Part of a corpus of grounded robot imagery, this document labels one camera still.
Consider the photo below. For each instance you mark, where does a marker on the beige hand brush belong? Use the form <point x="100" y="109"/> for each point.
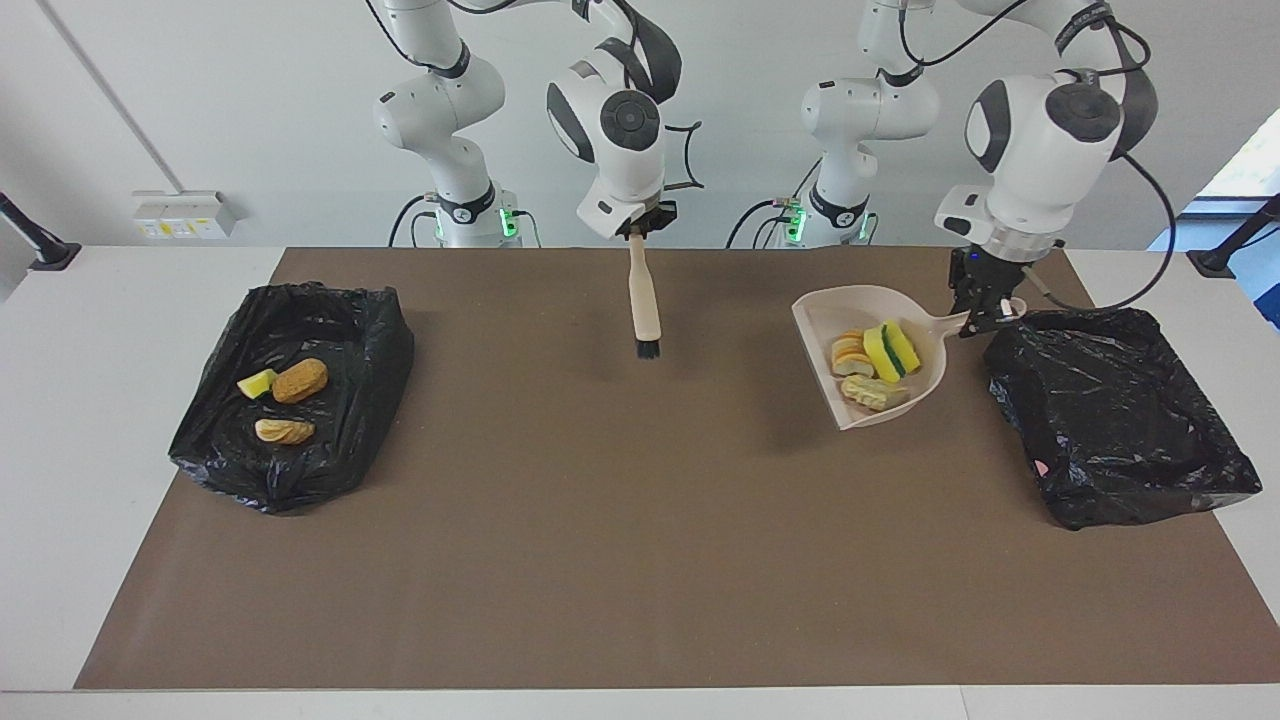
<point x="645" y="300"/>

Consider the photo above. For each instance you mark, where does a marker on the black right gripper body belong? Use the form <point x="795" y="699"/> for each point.
<point x="650" y="217"/>

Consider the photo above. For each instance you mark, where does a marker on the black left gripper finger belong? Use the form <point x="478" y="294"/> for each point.
<point x="970" y="322"/>
<point x="1005" y="308"/>

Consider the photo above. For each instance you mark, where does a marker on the small yellow sponge piece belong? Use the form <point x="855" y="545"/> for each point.
<point x="258" y="383"/>

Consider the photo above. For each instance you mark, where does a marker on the black bag bin pink spot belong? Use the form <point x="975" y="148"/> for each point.
<point x="1110" y="420"/>

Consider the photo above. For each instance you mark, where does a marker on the beige plastic dustpan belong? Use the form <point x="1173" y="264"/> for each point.
<point x="815" y="320"/>

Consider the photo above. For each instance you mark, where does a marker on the yellow and green sponge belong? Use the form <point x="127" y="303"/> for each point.
<point x="903" y="347"/>

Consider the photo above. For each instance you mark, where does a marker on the black bag lined bin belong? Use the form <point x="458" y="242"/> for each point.
<point x="330" y="460"/>

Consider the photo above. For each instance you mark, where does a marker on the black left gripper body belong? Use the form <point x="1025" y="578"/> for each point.
<point x="985" y="278"/>

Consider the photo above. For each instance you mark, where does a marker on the white wall socket box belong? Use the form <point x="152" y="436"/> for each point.
<point x="185" y="213"/>

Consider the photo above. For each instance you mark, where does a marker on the brown table mat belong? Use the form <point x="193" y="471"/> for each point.
<point x="640" y="580"/>

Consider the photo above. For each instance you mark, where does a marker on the brown foam chunk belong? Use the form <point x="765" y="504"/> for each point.
<point x="300" y="381"/>

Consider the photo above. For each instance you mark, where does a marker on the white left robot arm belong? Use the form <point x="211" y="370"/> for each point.
<point x="1040" y="150"/>

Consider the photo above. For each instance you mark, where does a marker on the pale yellow foam chunk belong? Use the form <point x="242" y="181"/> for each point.
<point x="850" y="355"/>
<point x="875" y="393"/>
<point x="284" y="431"/>

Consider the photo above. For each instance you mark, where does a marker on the black camera stand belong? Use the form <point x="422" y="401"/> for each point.
<point x="35" y="240"/>
<point x="1235" y="240"/>

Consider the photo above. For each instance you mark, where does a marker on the white wall conduit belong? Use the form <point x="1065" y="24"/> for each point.
<point x="111" y="95"/>

